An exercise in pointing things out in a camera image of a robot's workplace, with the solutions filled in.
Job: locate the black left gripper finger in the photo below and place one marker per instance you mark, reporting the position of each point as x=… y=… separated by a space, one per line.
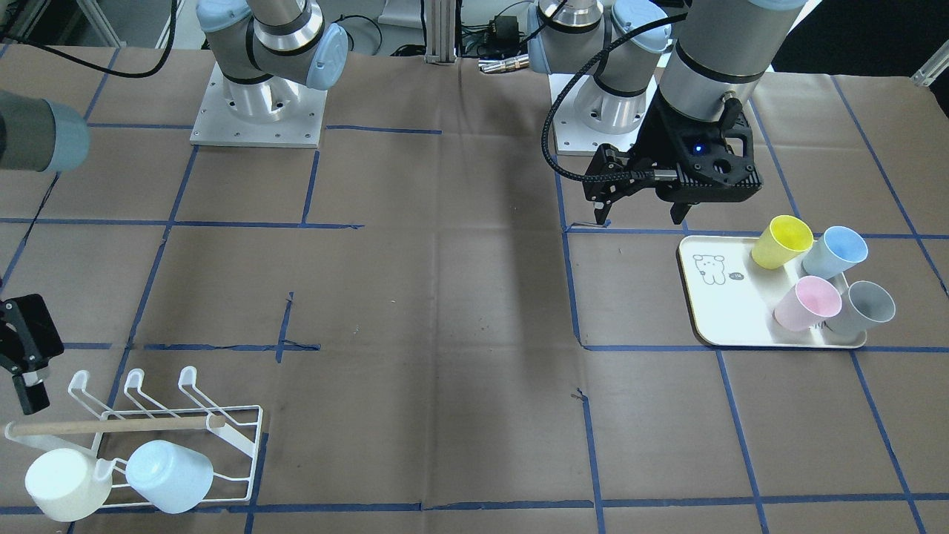
x=679 y=211
x=601 y=212

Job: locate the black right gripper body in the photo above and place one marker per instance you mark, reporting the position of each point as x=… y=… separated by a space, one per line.
x=28 y=331

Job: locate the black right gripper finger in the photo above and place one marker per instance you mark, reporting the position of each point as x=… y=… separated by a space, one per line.
x=31 y=391

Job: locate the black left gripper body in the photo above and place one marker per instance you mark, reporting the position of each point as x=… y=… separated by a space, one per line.
x=662 y=139

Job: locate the white cream cup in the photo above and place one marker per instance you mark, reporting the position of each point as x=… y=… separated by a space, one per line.
x=68 y=485

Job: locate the light blue cup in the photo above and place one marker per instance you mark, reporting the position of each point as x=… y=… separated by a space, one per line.
x=173 y=478

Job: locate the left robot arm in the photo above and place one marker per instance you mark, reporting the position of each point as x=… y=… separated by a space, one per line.
x=681 y=81

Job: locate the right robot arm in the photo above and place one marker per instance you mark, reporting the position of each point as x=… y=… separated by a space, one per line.
x=76 y=243

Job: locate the yellow cup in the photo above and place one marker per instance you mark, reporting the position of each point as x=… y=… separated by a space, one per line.
x=786 y=237

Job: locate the pink cup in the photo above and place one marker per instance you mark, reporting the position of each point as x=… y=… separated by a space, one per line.
x=809 y=302

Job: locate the grey cup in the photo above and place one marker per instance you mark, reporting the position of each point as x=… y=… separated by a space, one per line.
x=864 y=305

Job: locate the white plastic tray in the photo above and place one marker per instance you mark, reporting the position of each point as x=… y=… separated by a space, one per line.
x=732 y=299

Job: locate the black power adapter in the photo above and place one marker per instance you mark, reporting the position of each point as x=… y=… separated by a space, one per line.
x=503 y=32

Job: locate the white wire cup rack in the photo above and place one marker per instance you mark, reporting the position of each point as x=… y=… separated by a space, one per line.
x=241 y=427

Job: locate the aluminium frame post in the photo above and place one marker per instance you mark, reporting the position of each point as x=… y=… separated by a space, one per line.
x=441 y=23

